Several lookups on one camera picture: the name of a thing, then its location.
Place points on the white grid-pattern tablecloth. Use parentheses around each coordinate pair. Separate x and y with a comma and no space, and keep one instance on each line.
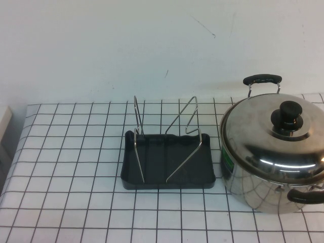
(76,202)

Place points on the stainless steel lid black knob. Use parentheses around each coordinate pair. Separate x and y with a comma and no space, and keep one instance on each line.
(253,141)

